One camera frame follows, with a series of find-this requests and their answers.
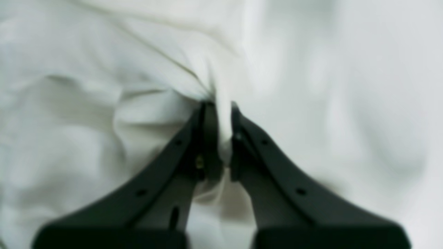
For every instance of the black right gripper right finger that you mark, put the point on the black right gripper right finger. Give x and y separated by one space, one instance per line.
291 209

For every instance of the white t-shirt with print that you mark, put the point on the white t-shirt with print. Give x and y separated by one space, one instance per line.
92 90

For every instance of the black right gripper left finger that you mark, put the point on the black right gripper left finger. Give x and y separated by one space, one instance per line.
150 211

